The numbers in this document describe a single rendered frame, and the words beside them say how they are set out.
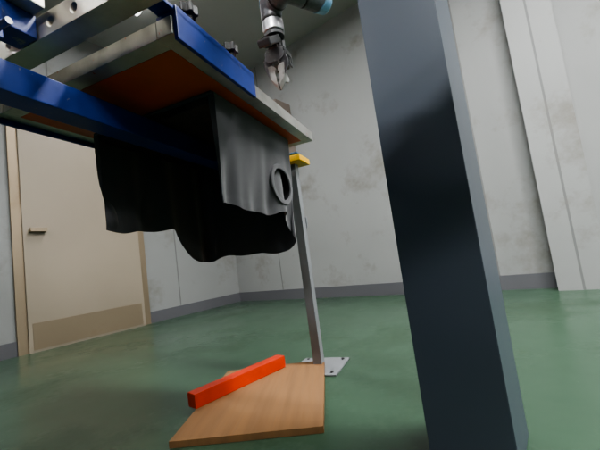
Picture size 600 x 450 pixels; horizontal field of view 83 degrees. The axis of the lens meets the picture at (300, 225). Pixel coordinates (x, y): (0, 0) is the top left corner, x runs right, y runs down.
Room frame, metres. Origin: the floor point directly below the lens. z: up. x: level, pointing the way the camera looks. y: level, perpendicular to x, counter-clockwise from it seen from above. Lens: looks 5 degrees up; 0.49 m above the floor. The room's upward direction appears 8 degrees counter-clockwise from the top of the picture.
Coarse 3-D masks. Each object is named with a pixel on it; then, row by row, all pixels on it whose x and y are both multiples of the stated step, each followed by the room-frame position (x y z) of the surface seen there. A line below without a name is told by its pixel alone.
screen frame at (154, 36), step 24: (168, 24) 0.62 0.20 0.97; (120, 48) 0.66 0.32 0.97; (144, 48) 0.65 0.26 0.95; (168, 48) 0.66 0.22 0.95; (72, 72) 0.72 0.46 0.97; (96, 72) 0.71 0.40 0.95; (216, 72) 0.77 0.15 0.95; (240, 96) 0.90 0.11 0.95; (264, 96) 0.97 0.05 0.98; (24, 120) 0.87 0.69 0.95; (288, 120) 1.12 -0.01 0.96
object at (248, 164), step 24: (216, 96) 0.85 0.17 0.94; (216, 120) 0.84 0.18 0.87; (240, 120) 0.95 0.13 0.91; (216, 144) 0.85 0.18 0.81; (240, 144) 0.95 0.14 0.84; (264, 144) 1.09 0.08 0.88; (240, 168) 0.94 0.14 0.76; (264, 168) 1.08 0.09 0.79; (288, 168) 1.26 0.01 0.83; (240, 192) 0.94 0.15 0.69; (264, 192) 1.08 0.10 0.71; (288, 192) 1.24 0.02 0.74; (288, 216) 1.27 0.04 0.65
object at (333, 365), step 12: (300, 156) 1.49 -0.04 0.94; (300, 192) 1.56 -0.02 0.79; (300, 204) 1.54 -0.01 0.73; (300, 216) 1.54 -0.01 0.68; (300, 228) 1.55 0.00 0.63; (300, 240) 1.55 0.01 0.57; (300, 252) 1.55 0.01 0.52; (300, 264) 1.56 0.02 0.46; (312, 276) 1.58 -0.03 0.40; (312, 288) 1.56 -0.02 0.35; (312, 300) 1.54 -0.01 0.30; (312, 312) 1.54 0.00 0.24; (312, 324) 1.55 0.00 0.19; (312, 336) 1.55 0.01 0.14; (312, 348) 1.55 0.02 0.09; (312, 360) 1.66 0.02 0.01; (324, 360) 1.63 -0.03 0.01; (336, 360) 1.61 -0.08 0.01; (336, 372) 1.45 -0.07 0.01
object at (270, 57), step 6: (270, 30) 1.12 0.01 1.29; (276, 30) 1.12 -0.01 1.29; (282, 30) 1.14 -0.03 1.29; (282, 36) 1.15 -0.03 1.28; (282, 42) 1.17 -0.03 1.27; (270, 48) 1.13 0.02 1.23; (276, 48) 1.12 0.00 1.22; (282, 48) 1.12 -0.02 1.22; (264, 54) 1.14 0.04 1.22; (270, 54) 1.13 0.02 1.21; (276, 54) 1.13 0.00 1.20; (282, 54) 1.12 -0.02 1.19; (288, 54) 1.17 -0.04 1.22; (270, 60) 1.14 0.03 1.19; (276, 60) 1.13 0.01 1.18; (276, 66) 1.17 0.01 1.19; (288, 66) 1.18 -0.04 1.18
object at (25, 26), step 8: (8, 8) 0.59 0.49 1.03; (16, 8) 0.60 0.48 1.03; (8, 16) 0.59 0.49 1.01; (16, 16) 0.60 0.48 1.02; (24, 16) 0.61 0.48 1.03; (32, 16) 0.63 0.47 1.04; (16, 24) 0.60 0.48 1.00; (24, 24) 0.61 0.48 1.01; (32, 24) 0.63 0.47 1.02; (8, 32) 0.61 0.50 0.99; (16, 32) 0.61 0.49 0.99; (24, 32) 0.61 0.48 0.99; (32, 32) 0.63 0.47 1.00; (0, 40) 0.62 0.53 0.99; (8, 40) 0.63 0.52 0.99; (16, 40) 0.63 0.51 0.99; (24, 40) 0.63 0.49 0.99; (32, 40) 0.63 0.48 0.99
